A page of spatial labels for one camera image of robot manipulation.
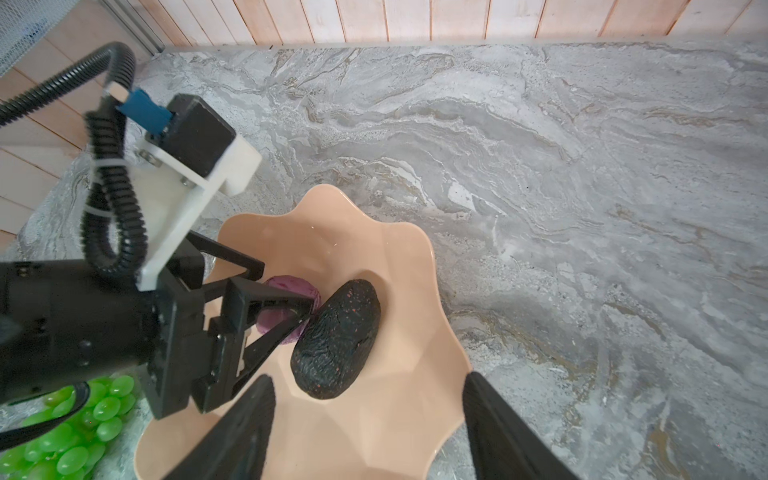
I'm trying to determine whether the dark fake avocado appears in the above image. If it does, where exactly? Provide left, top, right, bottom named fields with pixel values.
left=290, top=279, right=382, bottom=400

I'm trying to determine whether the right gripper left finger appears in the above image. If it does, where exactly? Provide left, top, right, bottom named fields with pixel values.
left=166, top=375, right=276, bottom=479

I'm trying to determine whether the purple fake fruit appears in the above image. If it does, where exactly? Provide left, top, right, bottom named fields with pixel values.
left=255, top=275, right=322, bottom=334

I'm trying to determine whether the pink scalloped fruit bowl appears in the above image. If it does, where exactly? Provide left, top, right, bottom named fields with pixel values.
left=133, top=183, right=474, bottom=480

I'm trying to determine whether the green fake grape bunch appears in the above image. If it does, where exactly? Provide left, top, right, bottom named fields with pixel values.
left=1, top=375, right=139, bottom=479

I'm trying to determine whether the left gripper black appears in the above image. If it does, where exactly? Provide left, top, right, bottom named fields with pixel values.
left=71, top=232, right=314, bottom=419

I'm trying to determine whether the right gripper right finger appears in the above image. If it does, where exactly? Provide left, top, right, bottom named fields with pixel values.
left=462, top=371, right=577, bottom=480

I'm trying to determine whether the black corrugated cable hose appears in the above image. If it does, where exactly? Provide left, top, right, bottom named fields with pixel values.
left=0, top=41, right=149, bottom=280

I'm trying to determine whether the white wire mesh shelf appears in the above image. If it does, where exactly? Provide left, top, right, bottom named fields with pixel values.
left=1, top=0, right=78, bottom=66

